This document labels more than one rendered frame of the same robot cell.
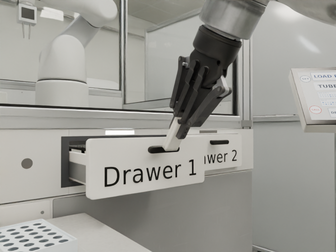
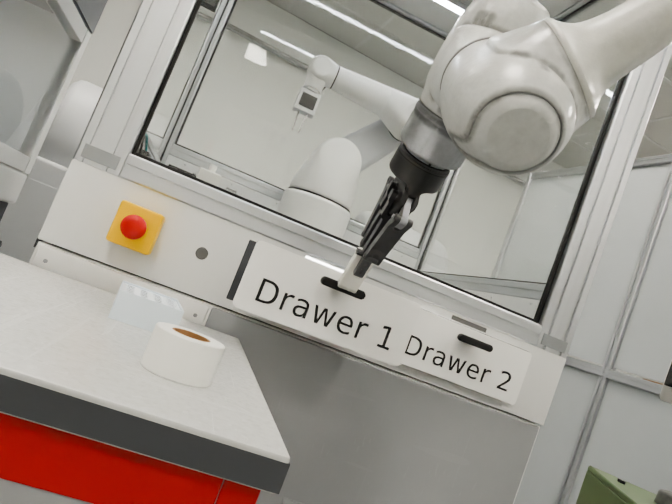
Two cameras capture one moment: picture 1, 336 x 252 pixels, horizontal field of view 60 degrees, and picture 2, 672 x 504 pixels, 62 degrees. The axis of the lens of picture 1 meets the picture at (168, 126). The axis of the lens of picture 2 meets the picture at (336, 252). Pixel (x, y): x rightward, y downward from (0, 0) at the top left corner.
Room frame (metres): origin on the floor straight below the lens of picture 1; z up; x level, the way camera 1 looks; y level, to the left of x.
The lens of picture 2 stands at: (-0.20, -0.33, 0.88)
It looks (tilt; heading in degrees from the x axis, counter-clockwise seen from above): 5 degrees up; 25
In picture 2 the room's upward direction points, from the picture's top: 21 degrees clockwise
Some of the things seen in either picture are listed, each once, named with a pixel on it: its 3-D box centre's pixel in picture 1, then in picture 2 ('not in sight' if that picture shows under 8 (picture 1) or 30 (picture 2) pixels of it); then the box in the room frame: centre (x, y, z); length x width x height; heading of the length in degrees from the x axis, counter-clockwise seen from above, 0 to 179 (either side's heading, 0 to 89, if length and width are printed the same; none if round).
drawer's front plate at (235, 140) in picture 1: (210, 151); (460, 355); (0.92, -0.13, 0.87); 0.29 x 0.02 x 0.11; 128
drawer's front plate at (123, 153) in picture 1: (153, 163); (329, 305); (0.62, 0.03, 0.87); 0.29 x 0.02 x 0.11; 128
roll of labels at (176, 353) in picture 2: not in sight; (183, 354); (0.25, 0.00, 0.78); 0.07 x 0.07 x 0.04
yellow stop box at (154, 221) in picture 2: not in sight; (136, 228); (0.51, 0.36, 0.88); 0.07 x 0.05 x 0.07; 128
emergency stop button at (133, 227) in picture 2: not in sight; (133, 227); (0.48, 0.34, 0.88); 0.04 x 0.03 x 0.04; 128
